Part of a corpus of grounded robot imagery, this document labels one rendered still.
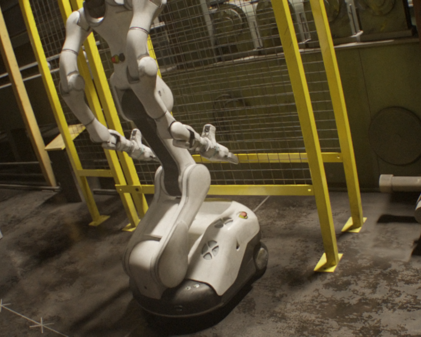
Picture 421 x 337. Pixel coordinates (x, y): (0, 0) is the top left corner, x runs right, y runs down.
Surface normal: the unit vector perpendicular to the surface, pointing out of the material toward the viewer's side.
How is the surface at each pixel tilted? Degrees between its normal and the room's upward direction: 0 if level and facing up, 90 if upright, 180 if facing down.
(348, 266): 0
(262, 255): 90
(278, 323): 0
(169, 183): 76
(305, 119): 90
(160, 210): 23
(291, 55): 90
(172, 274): 90
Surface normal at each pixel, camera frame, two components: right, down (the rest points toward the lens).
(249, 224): 0.78, 0.01
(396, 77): -0.54, 0.43
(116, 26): 0.55, 0.50
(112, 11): 0.37, 0.37
